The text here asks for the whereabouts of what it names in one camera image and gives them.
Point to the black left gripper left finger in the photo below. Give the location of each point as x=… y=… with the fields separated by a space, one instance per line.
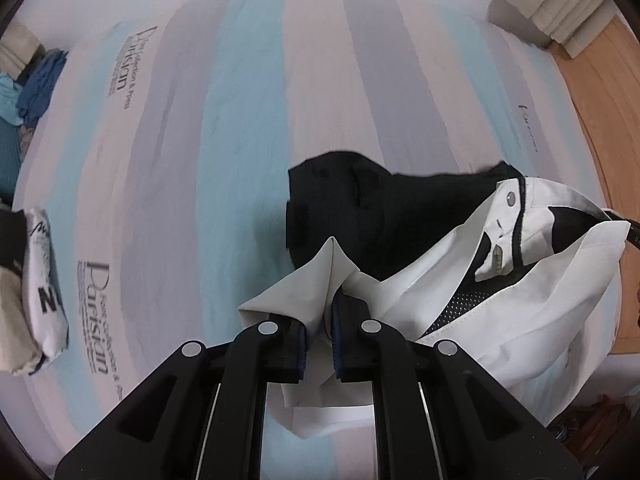
x=199 y=415

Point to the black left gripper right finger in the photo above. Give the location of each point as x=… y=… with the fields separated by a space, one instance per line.
x=438 y=414

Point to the white shell jacket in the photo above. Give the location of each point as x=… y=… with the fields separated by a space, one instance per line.
x=528 y=285

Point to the black fleece jacket liner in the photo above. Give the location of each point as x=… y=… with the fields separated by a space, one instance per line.
x=382 y=221

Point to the white printed folded shirt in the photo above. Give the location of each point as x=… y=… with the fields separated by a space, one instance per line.
x=44 y=311

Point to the beige folded garment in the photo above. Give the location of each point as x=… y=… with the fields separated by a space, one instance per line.
x=19 y=353

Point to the dark blue folded garment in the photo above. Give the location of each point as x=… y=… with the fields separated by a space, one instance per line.
x=36 y=95

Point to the light blue folded garment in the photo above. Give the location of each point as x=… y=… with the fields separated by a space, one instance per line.
x=10 y=91

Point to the beige curtain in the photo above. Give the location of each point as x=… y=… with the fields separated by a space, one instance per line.
x=573 y=24

